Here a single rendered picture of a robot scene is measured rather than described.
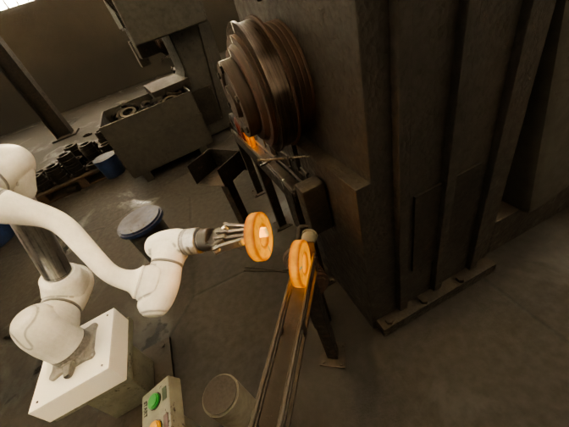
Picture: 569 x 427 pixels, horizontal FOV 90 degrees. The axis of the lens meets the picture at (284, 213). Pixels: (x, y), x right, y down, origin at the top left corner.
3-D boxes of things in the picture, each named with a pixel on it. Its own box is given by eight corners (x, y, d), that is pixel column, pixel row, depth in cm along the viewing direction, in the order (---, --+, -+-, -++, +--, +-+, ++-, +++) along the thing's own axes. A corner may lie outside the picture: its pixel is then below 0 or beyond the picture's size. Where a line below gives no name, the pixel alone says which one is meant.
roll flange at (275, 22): (284, 119, 143) (254, 8, 114) (333, 152, 107) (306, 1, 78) (267, 127, 142) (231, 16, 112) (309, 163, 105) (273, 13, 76)
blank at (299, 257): (312, 279, 101) (303, 278, 102) (309, 235, 100) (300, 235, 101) (301, 295, 86) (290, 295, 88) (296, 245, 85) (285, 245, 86)
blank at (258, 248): (262, 202, 92) (253, 203, 93) (248, 230, 79) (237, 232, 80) (277, 240, 100) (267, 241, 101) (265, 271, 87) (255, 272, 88)
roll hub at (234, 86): (247, 122, 127) (222, 53, 109) (268, 142, 105) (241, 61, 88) (235, 127, 126) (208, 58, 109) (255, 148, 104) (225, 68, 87)
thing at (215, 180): (247, 228, 227) (208, 148, 182) (273, 235, 213) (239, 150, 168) (231, 246, 215) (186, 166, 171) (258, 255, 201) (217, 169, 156)
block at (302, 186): (326, 216, 129) (317, 172, 114) (335, 226, 123) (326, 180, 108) (306, 227, 127) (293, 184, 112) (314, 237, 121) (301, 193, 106)
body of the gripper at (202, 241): (211, 238, 101) (234, 235, 98) (202, 257, 94) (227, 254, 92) (200, 223, 96) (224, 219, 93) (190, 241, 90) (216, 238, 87)
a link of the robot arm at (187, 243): (189, 261, 96) (203, 259, 95) (174, 242, 91) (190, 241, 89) (198, 241, 103) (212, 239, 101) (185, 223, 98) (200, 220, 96)
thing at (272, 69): (267, 127, 142) (231, 16, 112) (309, 163, 105) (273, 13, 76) (255, 132, 141) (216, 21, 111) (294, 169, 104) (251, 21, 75)
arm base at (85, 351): (48, 392, 110) (36, 387, 107) (58, 345, 127) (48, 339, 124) (94, 365, 113) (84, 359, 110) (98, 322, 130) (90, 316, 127)
